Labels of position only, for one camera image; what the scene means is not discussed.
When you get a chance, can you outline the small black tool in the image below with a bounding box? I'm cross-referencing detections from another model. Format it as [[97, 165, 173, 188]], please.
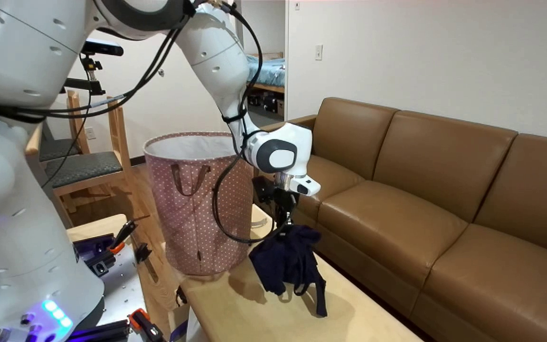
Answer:
[[133, 241, 156, 266]]

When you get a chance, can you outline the brown leather sofa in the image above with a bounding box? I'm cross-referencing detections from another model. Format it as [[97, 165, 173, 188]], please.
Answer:
[[285, 95, 547, 342]]

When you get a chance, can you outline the black orange clamp tool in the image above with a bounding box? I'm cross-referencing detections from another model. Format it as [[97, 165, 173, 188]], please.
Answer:
[[105, 212, 156, 254]]

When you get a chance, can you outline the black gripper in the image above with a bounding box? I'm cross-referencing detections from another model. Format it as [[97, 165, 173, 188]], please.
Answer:
[[272, 188, 301, 233]]

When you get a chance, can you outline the navy tank top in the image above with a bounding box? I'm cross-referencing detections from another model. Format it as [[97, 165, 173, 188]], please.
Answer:
[[247, 222, 331, 319]]

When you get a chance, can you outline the black camera stand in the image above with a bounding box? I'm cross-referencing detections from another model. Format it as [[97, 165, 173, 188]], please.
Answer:
[[63, 53, 109, 97]]

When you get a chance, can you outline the black stereo camera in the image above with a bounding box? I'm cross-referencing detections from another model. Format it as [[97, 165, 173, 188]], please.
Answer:
[[80, 40, 126, 59]]

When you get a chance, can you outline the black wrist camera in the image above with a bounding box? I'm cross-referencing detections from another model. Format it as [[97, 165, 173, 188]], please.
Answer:
[[251, 174, 278, 205]]

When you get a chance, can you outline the wooden chair grey cushion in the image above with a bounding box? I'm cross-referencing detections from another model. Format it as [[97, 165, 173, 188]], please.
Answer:
[[25, 87, 137, 220]]

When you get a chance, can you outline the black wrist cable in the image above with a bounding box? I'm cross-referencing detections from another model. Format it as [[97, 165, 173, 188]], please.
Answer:
[[211, 3, 274, 247]]

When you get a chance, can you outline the orange black hand tool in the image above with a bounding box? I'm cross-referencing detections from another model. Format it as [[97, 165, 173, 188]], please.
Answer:
[[126, 306, 170, 342]]

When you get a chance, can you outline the bed with blue cover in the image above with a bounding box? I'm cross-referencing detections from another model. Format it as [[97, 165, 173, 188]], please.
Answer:
[[245, 53, 287, 89]]

